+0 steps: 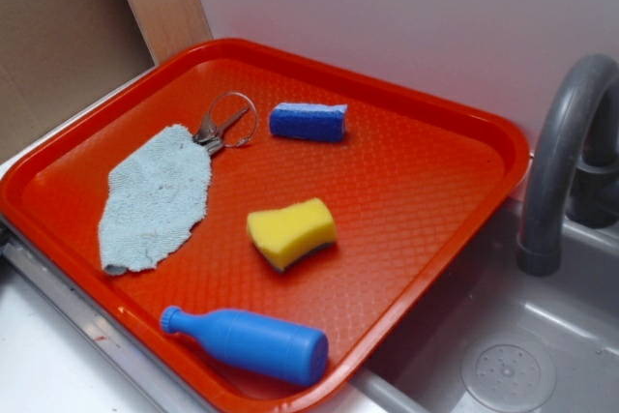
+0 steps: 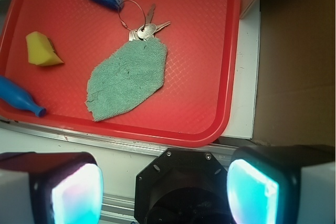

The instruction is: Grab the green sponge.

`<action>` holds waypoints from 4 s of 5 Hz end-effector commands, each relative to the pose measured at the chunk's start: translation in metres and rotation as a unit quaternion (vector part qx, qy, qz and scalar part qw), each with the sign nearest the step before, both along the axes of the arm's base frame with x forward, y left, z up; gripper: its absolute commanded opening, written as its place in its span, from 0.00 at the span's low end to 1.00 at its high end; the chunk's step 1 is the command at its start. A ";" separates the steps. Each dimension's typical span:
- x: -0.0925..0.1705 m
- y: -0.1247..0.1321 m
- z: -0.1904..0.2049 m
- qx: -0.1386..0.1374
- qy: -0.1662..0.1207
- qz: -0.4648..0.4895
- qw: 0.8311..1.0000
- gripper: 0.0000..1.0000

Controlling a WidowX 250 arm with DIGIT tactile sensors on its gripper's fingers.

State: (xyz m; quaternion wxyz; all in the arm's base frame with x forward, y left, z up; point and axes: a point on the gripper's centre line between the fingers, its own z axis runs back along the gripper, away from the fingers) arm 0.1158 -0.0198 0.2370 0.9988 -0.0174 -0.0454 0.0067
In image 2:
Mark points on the red plastic tray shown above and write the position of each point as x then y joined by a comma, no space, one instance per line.
192,108

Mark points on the brown cardboard box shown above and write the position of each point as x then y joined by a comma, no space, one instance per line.
295,101

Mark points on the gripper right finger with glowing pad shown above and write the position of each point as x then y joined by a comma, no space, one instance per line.
282,184

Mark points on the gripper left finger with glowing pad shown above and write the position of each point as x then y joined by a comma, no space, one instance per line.
50,188

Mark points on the aluminium frame rail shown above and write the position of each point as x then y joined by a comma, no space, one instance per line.
28,137

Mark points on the silver keys on wire ring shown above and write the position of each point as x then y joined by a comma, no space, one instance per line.
148,29

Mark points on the yellow sponge wedge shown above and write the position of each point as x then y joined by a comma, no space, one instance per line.
41,51

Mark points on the blue plastic bottle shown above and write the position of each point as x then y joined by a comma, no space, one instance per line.
19,98

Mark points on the green cloth sponge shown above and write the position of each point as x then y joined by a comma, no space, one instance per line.
127,78

